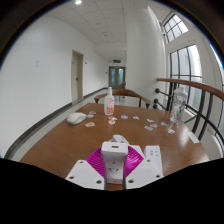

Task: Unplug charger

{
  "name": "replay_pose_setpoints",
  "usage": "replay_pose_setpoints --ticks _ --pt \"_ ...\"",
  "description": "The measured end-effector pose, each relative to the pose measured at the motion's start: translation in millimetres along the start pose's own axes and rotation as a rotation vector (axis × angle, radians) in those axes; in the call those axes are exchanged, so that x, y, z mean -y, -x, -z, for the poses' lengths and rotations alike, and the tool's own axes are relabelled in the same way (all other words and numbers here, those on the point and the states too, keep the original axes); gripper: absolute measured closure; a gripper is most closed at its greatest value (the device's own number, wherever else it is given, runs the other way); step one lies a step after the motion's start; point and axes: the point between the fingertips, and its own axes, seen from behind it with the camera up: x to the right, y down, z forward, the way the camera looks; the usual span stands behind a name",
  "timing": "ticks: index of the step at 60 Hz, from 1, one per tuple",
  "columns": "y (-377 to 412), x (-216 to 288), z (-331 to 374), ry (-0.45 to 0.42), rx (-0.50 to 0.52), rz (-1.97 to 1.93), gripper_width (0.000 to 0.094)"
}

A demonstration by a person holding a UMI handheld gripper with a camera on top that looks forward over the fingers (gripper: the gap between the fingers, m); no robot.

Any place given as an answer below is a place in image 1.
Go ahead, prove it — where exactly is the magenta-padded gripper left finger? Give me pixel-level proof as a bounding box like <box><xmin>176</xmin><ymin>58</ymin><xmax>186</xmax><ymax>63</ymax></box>
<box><xmin>65</xmin><ymin>147</ymin><xmax>109</xmax><ymax>191</ymax></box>

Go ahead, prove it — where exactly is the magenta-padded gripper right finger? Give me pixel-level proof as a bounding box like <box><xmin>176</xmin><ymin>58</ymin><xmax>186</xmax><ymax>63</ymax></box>
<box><xmin>123</xmin><ymin>146</ymin><xmax>164</xmax><ymax>191</ymax></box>

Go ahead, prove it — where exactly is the white charger block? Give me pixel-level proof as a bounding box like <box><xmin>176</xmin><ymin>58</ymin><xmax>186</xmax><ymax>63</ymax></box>
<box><xmin>101</xmin><ymin>141</ymin><xmax>129</xmax><ymax>185</ymax></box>

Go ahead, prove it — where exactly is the white power strip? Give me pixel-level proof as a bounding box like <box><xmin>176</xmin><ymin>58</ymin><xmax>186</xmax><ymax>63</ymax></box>
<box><xmin>106</xmin><ymin>143</ymin><xmax>164</xmax><ymax>185</ymax></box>

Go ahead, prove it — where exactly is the white computer mouse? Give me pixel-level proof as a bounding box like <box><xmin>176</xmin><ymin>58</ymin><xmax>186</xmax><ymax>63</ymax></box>
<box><xmin>66</xmin><ymin>112</ymin><xmax>88</xmax><ymax>126</ymax></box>

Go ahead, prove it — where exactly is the white flat card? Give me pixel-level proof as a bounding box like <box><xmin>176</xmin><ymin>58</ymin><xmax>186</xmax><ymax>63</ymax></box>
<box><xmin>186</xmin><ymin>130</ymin><xmax>201</xmax><ymax>145</ymax></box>

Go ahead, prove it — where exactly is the white spray bottle orange label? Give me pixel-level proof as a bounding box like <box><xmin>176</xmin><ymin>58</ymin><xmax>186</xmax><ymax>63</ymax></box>
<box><xmin>103</xmin><ymin>86</ymin><xmax>116</xmax><ymax>117</ymax></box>

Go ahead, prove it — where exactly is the clear plastic water bottle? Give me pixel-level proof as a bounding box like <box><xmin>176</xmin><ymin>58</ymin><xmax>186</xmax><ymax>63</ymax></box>
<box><xmin>169</xmin><ymin>87</ymin><xmax>189</xmax><ymax>125</ymax></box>

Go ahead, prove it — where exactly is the brown wooden chair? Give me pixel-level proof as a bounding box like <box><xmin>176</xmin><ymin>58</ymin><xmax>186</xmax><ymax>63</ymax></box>
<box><xmin>93</xmin><ymin>88</ymin><xmax>152</xmax><ymax>109</ymax></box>

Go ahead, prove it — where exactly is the beige single door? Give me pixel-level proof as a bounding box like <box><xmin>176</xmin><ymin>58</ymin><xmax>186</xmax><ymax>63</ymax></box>
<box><xmin>70</xmin><ymin>49</ymin><xmax>85</xmax><ymax>105</ymax></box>

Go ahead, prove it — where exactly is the glass double door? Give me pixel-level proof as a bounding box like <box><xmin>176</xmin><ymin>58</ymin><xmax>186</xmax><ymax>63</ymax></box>
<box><xmin>108</xmin><ymin>65</ymin><xmax>127</xmax><ymax>90</ymax></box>

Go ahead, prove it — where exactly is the black railing with wooden handrail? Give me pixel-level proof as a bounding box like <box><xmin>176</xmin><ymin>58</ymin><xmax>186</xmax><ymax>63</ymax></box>
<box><xmin>152</xmin><ymin>77</ymin><xmax>224</xmax><ymax>152</ymax></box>

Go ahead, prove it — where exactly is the tall black-framed window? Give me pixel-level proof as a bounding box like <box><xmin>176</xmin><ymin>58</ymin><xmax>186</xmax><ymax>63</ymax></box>
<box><xmin>168</xmin><ymin>44</ymin><xmax>204</xmax><ymax>113</ymax></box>

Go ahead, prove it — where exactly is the arched black-framed window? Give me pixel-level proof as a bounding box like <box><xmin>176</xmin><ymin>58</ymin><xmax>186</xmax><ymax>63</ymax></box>
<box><xmin>162</xmin><ymin>13</ymin><xmax>190</xmax><ymax>44</ymax></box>

